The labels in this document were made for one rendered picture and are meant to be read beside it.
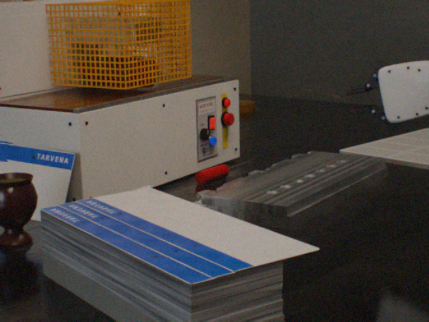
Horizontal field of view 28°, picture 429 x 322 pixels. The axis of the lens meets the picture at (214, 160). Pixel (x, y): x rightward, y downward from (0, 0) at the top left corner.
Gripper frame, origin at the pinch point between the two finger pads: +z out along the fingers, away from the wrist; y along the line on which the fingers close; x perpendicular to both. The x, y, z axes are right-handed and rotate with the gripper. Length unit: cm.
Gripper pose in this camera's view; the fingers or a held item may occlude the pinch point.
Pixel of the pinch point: (361, 99)
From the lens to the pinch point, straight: 161.6
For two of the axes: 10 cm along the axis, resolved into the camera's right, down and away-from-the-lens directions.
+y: 2.1, 9.7, 0.8
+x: 5.4, -1.9, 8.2
